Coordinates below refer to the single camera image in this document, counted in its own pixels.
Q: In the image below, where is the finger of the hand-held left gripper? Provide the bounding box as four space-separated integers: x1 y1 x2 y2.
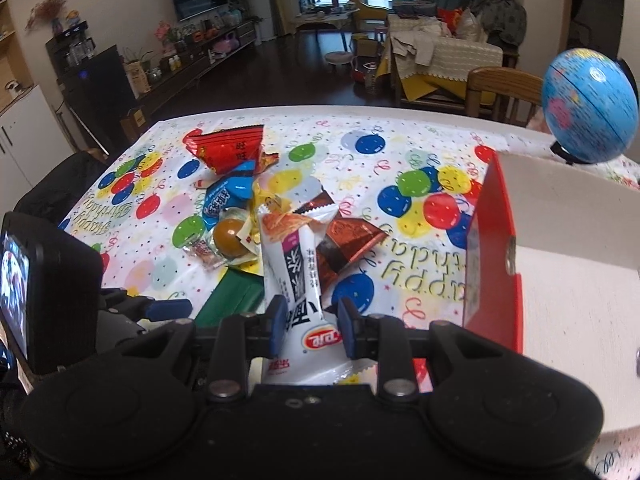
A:
142 298 194 322

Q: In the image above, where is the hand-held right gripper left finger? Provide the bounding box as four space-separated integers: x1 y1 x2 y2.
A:
150 294 289 404

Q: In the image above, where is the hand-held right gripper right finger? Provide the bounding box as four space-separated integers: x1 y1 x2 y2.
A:
336 298 481 404

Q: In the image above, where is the white snack packet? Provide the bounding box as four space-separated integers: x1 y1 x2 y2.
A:
257 209 370 387

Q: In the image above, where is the blue snack packet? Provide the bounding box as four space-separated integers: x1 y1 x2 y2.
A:
202 160 257 228

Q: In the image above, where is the red cardboard box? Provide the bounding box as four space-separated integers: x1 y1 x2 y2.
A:
462 152 640 441

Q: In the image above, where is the green snack packet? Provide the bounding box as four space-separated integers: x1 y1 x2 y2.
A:
192 266 266 328

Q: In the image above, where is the brown shiny snack packet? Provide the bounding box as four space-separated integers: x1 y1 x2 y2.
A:
316 216 390 291

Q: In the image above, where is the clear braised egg packet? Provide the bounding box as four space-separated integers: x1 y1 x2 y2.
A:
182 210 263 266

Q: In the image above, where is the black chair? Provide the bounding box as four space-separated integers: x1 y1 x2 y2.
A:
12 150 108 226

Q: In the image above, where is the copper foil snack packet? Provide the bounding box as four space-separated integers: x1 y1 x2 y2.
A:
292 187 337 223

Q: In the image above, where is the yellow snack packet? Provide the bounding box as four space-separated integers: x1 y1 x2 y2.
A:
250 180 296 221

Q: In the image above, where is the white cabinet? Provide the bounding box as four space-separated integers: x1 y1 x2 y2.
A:
0 85 76 211

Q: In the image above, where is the balloon print tablecloth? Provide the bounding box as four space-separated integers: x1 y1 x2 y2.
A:
57 105 640 480

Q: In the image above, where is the red snack packet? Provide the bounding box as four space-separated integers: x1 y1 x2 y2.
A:
182 124 280 177

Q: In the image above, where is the brown cardboard box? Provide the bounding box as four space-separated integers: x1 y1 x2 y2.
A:
120 107 148 143

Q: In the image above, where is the black water dispenser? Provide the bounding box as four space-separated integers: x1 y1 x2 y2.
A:
46 22 136 153

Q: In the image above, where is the brown paper bag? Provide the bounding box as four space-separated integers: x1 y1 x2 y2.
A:
122 50 151 95

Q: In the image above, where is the dark wooden TV cabinet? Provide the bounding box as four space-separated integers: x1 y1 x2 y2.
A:
125 20 261 111

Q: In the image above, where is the yellow cloth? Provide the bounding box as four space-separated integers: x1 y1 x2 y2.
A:
375 55 468 103

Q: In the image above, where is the red floor toy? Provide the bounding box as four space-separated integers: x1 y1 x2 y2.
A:
350 57 381 86

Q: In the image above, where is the wooden shelf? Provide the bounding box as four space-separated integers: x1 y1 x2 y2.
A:
0 0 23 111

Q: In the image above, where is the pink toy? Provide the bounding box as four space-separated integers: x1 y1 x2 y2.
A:
212 32 240 55

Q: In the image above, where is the dried flower bouquet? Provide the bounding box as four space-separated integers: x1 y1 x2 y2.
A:
25 0 68 31

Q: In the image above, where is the pink cushion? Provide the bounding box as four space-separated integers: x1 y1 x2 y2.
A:
525 109 551 133

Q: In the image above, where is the wooden chair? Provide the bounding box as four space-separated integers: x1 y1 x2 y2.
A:
466 66 551 126

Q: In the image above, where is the wooden sofa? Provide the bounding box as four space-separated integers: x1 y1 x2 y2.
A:
387 0 528 106

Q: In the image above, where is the cream sofa cover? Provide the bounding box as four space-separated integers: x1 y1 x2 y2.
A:
430 37 503 83

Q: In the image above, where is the round white table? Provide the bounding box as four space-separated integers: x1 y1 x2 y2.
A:
295 7 348 51

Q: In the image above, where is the blue globe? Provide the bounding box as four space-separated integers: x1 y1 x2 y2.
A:
541 47 640 166

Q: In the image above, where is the grey jacket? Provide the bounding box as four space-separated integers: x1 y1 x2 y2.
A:
470 0 528 51

